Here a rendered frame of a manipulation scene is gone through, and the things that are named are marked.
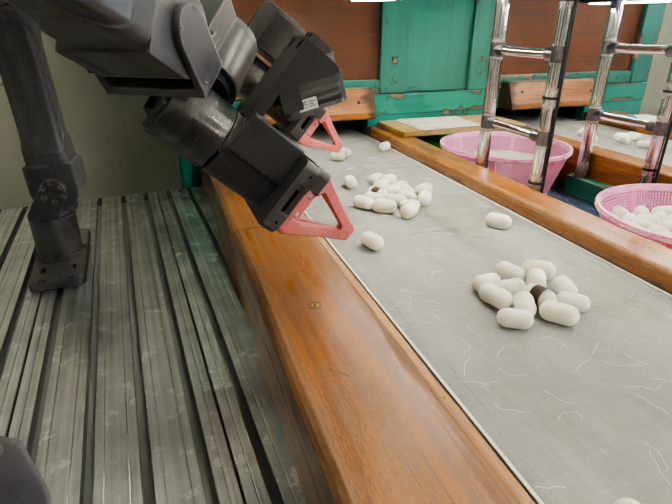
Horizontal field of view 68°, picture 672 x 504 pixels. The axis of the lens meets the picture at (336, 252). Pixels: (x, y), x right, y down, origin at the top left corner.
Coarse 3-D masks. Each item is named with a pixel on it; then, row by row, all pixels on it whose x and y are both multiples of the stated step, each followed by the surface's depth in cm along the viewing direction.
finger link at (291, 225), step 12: (300, 192) 42; (312, 192) 43; (324, 192) 43; (336, 192) 44; (288, 204) 42; (300, 204) 43; (336, 204) 45; (288, 216) 43; (336, 216) 46; (288, 228) 43; (300, 228) 44; (312, 228) 45; (324, 228) 46; (336, 228) 47; (348, 228) 47
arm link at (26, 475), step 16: (0, 448) 22; (16, 448) 23; (0, 464) 22; (16, 464) 23; (32, 464) 24; (0, 480) 22; (16, 480) 23; (32, 480) 24; (0, 496) 22; (16, 496) 23; (32, 496) 24; (48, 496) 25
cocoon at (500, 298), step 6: (480, 288) 51; (486, 288) 50; (492, 288) 50; (498, 288) 50; (480, 294) 50; (486, 294) 50; (492, 294) 49; (498, 294) 49; (504, 294) 49; (510, 294) 49; (486, 300) 50; (492, 300) 49; (498, 300) 49; (504, 300) 48; (510, 300) 49; (498, 306) 49; (504, 306) 49
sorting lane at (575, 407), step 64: (448, 192) 84; (384, 256) 61; (448, 256) 61; (512, 256) 61; (576, 256) 61; (448, 320) 48; (640, 320) 48; (448, 384) 39; (512, 384) 39; (576, 384) 39; (640, 384) 39; (512, 448) 34; (576, 448) 34; (640, 448) 34
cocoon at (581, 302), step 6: (558, 294) 50; (564, 294) 49; (570, 294) 49; (576, 294) 49; (558, 300) 49; (564, 300) 49; (570, 300) 49; (576, 300) 48; (582, 300) 48; (588, 300) 48; (576, 306) 48; (582, 306) 48; (588, 306) 48; (582, 312) 49
